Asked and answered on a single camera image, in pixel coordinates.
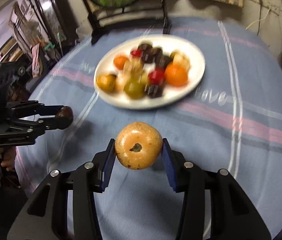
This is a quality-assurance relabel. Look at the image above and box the dark wooden cabinet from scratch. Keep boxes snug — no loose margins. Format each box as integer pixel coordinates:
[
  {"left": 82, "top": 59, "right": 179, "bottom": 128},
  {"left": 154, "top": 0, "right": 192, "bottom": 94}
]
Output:
[{"left": 34, "top": 0, "right": 78, "bottom": 54}]

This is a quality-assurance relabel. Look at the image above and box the orange tangerine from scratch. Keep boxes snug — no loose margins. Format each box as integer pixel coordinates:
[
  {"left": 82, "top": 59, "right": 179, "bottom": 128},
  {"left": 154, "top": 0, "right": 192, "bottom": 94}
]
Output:
[
  {"left": 164, "top": 63, "right": 188, "bottom": 87},
  {"left": 113, "top": 55, "right": 129, "bottom": 70}
]

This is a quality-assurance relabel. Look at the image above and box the blue striped tablecloth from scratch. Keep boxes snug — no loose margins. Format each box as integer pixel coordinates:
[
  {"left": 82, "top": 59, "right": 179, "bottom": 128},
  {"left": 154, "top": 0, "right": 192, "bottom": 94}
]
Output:
[{"left": 16, "top": 18, "right": 282, "bottom": 237}]

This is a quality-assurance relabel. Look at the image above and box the wall power strip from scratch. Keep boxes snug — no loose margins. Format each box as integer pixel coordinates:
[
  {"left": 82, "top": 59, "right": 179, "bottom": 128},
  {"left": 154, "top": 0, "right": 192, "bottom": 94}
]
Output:
[{"left": 249, "top": 0, "right": 282, "bottom": 15}]

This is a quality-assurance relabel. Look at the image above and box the dark brown mangosteen front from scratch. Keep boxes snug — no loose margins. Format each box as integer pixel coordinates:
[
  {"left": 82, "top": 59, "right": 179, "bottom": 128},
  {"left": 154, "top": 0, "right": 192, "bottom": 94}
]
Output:
[{"left": 56, "top": 106, "right": 73, "bottom": 119}]

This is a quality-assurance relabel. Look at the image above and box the green broom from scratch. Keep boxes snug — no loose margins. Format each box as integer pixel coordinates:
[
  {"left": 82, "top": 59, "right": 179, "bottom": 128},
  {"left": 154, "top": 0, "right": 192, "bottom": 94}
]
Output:
[{"left": 44, "top": 33, "right": 64, "bottom": 56}]

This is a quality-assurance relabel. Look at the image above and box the beige oblong fruit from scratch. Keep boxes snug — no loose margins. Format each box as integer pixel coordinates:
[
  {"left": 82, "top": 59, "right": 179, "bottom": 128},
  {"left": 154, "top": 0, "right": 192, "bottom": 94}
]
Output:
[{"left": 114, "top": 122, "right": 163, "bottom": 170}]

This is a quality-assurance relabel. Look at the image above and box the large tan round fruit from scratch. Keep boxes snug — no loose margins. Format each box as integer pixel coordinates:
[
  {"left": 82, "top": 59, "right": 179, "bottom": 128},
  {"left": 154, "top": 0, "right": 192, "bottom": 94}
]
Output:
[{"left": 123, "top": 58, "right": 144, "bottom": 76}]

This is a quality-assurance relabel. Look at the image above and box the green yellow round fruit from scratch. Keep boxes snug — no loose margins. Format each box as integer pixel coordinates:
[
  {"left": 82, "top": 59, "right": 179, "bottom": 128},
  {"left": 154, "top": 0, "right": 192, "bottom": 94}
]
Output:
[{"left": 124, "top": 80, "right": 145, "bottom": 100}]

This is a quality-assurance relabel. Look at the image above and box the round painted screen on stand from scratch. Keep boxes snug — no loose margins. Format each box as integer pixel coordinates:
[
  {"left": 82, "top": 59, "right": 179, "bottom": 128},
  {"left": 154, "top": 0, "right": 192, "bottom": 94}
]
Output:
[{"left": 83, "top": 0, "right": 171, "bottom": 44}]

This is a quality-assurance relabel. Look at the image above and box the white power cable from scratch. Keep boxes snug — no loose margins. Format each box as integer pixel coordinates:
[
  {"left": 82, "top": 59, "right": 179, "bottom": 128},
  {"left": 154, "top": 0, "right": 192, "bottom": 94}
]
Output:
[{"left": 245, "top": 8, "right": 272, "bottom": 30}]

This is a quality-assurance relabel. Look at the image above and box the large dark mangosteen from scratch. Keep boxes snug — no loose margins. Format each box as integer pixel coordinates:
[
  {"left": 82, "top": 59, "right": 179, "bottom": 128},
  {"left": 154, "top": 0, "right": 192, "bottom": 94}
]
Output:
[{"left": 155, "top": 54, "right": 172, "bottom": 69}]

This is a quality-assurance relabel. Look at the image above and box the red cherry tomato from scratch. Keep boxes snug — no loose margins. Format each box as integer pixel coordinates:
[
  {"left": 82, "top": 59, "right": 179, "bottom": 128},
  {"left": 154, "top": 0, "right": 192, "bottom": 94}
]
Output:
[
  {"left": 130, "top": 49, "right": 143, "bottom": 58},
  {"left": 148, "top": 68, "right": 165, "bottom": 86}
]

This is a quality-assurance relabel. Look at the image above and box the white round plate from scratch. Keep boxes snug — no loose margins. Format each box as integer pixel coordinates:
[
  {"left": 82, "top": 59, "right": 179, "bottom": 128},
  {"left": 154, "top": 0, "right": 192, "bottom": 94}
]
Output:
[{"left": 94, "top": 35, "right": 206, "bottom": 109}]

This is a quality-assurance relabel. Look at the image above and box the dark plum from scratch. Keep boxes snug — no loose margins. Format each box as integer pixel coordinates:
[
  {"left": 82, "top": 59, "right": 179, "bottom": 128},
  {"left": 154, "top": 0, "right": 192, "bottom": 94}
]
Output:
[{"left": 144, "top": 84, "right": 164, "bottom": 99}]

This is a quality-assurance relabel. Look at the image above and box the dark brown speckled mangosteen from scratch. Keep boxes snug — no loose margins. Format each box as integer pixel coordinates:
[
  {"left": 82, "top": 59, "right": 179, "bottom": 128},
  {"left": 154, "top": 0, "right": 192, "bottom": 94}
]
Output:
[{"left": 141, "top": 47, "right": 163, "bottom": 64}]

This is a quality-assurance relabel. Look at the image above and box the person left hand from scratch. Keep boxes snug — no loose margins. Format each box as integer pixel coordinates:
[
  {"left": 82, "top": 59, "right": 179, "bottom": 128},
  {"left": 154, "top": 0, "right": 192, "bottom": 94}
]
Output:
[{"left": 0, "top": 147, "right": 16, "bottom": 171}]

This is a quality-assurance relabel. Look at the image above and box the yellow orange tomato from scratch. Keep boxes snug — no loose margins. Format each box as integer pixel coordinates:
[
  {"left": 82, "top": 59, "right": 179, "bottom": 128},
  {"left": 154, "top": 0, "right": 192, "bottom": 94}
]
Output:
[{"left": 96, "top": 74, "right": 117, "bottom": 93}]

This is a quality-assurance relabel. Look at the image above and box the pale cream round fruit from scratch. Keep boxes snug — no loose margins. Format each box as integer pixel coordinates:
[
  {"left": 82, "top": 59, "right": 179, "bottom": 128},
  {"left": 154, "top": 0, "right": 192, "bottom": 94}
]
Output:
[{"left": 172, "top": 53, "right": 190, "bottom": 72}]

